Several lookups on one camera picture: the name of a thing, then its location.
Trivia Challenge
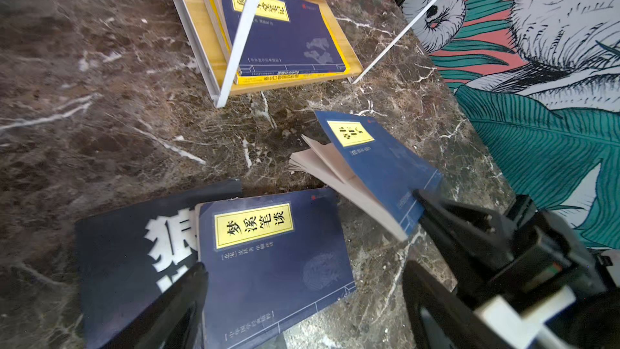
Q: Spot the yellow cartoon cover book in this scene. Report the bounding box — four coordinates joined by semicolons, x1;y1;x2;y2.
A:
202;0;352;86

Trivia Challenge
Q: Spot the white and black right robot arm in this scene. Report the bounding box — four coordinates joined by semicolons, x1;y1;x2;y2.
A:
403;190;619;348

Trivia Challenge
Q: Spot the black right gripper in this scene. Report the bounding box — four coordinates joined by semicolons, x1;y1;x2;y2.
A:
413;189;615;310

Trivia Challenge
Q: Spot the navy book with yellow label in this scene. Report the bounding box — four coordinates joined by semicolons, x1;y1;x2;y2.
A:
195;188;356;348

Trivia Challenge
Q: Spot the white frame wooden bookshelf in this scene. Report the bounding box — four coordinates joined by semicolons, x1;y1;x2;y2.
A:
168;0;478;109

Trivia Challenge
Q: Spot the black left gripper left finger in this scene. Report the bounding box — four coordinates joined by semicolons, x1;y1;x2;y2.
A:
103;262;208;348

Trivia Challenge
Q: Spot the blue book with yellow label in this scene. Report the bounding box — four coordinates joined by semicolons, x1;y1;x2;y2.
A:
289;111;442;242

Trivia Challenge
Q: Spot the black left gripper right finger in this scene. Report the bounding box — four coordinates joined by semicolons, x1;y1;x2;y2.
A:
402;260;510;348

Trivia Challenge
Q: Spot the dark purple book white strip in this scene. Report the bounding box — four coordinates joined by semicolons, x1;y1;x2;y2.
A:
75;179;242;348

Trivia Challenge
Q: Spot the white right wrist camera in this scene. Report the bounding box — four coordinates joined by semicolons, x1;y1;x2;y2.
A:
474;286;576;348

